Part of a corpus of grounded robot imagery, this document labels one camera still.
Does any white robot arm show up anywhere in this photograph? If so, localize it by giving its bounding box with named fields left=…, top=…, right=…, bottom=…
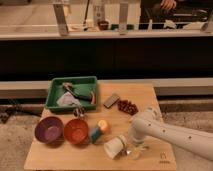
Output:
left=129, top=107, right=213, bottom=162

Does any red bowl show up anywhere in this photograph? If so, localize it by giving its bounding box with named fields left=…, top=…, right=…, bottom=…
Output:
left=64, top=119, right=89, bottom=145

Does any purple bowl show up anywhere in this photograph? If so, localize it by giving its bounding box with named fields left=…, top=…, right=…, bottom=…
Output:
left=34, top=116, right=63, bottom=144

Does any green plastic tray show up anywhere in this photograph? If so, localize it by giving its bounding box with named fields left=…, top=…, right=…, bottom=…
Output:
left=45, top=76, right=98, bottom=112

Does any dark red grape bunch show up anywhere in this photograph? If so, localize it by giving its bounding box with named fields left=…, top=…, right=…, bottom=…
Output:
left=118, top=100, right=138, bottom=115

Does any dark green tool in tray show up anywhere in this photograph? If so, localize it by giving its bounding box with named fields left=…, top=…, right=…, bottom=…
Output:
left=62, top=82, right=95, bottom=104

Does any orange yellow ball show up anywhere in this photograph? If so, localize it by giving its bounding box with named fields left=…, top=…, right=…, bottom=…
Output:
left=98, top=120, right=110, bottom=134

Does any grey cloth in tray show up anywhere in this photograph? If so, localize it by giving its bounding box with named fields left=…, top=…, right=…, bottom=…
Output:
left=57, top=92, right=81, bottom=106

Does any teal sponge block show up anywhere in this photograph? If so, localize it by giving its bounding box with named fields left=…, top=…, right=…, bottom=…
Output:
left=89, top=127, right=102, bottom=143

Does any wooden table board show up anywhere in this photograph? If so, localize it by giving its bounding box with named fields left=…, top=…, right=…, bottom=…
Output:
left=24, top=83, right=176, bottom=171

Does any white plastic cup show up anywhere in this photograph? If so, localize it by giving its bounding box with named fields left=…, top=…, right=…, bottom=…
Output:
left=104, top=135, right=127, bottom=159

